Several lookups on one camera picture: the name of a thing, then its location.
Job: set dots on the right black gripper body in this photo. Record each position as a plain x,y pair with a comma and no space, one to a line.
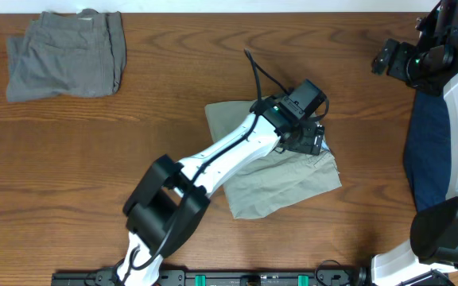
398,67

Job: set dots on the khaki beige shorts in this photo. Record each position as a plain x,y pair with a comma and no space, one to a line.
280,180

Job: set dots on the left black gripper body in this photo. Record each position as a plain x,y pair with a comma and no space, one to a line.
307,141

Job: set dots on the navy blue garment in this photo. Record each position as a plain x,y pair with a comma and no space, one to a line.
427,152

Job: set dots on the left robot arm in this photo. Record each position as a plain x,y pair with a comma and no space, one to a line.
172,197

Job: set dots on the folded grey shorts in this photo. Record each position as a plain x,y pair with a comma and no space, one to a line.
82,55

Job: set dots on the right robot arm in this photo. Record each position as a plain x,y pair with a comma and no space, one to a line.
430,67

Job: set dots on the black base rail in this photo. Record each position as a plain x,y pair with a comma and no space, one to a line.
328,273

